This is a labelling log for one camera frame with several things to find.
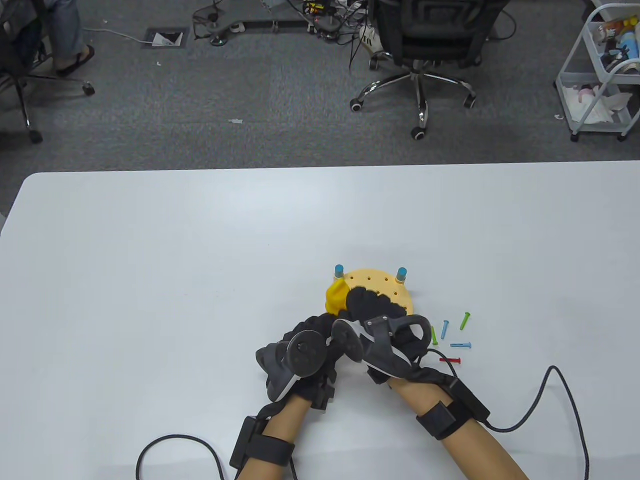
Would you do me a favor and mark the white shoe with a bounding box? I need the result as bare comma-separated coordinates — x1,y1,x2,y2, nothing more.
359,24,385,53

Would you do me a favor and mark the black left wrist camera band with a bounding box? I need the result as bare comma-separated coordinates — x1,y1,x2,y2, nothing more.
229,415,297,468

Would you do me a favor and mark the pile of colourful toys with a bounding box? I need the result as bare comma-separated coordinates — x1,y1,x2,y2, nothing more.
592,15,640,76

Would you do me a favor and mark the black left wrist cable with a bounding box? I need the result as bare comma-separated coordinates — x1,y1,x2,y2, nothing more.
135,434,301,480

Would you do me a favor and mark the black office chair chrome base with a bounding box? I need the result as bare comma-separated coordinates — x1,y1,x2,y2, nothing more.
349,0,516,142

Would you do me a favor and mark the white floor cable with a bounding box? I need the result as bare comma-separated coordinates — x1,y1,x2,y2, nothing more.
81,26,148,45

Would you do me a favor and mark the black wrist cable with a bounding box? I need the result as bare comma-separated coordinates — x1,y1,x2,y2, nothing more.
425,348,591,480
135,434,301,480

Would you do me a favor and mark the black right wrist camera band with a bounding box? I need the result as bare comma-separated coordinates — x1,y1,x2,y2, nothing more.
415,377,492,441

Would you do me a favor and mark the grey left hand controller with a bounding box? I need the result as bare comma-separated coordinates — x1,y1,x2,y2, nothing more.
255,330,329,402

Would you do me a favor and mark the tangle of cables and devices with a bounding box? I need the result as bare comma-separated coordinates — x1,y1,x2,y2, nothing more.
192,0,381,48

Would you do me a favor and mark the person's right hand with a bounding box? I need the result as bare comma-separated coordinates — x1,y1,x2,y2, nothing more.
345,288,432,386

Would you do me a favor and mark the yellow round tap bench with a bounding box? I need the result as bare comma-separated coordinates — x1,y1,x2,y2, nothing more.
332,264,415,321

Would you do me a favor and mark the floor socket box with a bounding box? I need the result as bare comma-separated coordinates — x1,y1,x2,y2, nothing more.
141,28,189,49

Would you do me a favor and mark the grey right hand controller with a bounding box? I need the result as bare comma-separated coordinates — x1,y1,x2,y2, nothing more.
331,314,432,380

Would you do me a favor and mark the grey hand controller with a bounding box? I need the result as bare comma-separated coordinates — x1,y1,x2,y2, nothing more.
255,330,329,402
331,314,432,380

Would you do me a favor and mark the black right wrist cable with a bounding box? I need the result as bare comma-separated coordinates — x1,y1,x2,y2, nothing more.
425,348,591,480

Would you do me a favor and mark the black chair with castors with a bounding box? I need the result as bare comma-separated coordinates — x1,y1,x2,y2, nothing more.
0,15,96,144

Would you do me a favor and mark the yellow toy hammer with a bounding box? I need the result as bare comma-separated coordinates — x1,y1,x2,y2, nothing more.
325,278,353,316

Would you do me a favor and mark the white rolling cart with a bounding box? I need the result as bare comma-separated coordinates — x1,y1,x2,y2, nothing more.
554,2,640,143

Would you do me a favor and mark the person's right forearm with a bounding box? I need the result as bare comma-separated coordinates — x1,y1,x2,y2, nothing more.
387,377,531,480

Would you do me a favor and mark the black wrist camera band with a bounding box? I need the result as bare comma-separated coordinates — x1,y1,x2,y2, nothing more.
229,415,297,468
415,377,492,441

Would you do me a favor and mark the person's left hand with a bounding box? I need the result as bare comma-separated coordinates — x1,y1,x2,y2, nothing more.
280,312,351,414

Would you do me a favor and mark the person's left forearm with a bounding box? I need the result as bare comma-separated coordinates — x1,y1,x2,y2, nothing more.
239,395,313,480

